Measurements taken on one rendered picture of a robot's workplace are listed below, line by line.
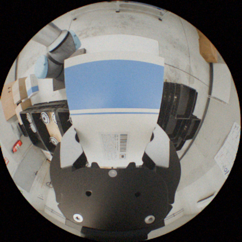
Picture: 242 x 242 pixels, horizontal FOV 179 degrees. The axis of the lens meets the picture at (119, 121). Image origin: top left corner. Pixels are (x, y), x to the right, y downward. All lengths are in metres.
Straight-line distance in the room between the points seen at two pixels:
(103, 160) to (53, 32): 0.41
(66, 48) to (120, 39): 0.36
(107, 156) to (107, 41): 0.62
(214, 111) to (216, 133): 0.62
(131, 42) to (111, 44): 0.13
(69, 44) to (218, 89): 2.79
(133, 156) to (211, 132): 2.76
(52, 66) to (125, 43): 0.45
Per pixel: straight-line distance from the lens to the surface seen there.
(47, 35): 0.35
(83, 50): 0.58
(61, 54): 0.40
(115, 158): 0.15
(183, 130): 1.40
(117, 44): 0.59
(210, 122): 2.83
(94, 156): 0.16
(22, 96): 1.02
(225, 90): 2.64
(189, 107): 1.17
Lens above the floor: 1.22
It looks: 61 degrees down
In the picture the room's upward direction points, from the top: 176 degrees clockwise
